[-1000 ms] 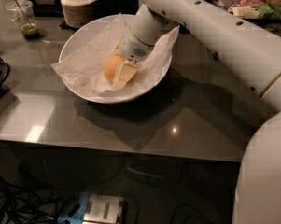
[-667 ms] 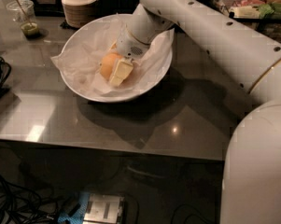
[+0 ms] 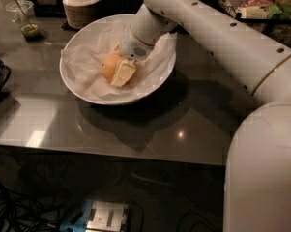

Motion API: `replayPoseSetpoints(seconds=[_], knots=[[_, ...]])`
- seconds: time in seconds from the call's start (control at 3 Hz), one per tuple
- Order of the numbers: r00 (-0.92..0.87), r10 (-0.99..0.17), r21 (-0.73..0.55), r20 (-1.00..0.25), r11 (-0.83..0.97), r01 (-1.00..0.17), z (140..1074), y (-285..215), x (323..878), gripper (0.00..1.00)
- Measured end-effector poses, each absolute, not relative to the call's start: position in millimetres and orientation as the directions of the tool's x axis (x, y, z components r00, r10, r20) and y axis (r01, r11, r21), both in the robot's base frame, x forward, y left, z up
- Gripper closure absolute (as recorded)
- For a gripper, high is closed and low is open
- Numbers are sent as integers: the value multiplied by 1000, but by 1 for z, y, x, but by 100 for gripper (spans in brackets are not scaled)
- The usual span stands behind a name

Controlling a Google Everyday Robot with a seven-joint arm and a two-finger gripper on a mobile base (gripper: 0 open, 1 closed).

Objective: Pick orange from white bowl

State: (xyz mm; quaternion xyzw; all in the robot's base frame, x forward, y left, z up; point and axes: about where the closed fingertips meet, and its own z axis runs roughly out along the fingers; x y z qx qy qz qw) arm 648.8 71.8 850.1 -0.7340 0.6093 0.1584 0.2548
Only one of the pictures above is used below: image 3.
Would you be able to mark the white paper liner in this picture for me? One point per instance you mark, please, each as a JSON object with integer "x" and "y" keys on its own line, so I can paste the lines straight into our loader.
{"x": 83, "y": 62}

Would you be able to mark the stack of paper bowls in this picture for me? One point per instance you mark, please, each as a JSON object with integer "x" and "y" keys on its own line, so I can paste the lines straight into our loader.
{"x": 79, "y": 13}

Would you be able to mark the black wire rack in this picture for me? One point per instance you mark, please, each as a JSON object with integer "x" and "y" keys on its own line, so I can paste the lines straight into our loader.
{"x": 263, "y": 15}

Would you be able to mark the silver metal box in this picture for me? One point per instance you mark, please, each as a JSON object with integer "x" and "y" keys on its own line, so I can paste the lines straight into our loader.
{"x": 107, "y": 217}

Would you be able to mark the clear plastic cup green sauce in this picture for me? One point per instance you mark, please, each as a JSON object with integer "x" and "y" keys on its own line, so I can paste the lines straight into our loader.
{"x": 23, "y": 16}

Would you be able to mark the orange fruit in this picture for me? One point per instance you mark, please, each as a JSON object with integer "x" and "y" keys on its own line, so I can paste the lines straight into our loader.
{"x": 109, "y": 66}

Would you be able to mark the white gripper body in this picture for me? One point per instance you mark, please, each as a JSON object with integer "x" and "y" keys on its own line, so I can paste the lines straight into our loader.
{"x": 130, "y": 48}

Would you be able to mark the wooden stirring stick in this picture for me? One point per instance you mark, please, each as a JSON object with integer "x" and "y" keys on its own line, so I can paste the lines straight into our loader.
{"x": 24, "y": 14}

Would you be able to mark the blue cloth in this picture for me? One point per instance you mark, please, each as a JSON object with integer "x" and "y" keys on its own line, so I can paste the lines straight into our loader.
{"x": 76, "y": 217}

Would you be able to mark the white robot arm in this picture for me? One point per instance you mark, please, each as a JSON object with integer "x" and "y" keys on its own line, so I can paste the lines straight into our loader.
{"x": 257, "y": 189}

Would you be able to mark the white bowl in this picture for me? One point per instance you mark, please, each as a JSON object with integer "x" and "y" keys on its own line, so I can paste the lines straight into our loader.
{"x": 87, "y": 91}

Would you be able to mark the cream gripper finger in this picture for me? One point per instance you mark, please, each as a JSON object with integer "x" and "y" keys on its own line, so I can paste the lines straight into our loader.
{"x": 124, "y": 71}

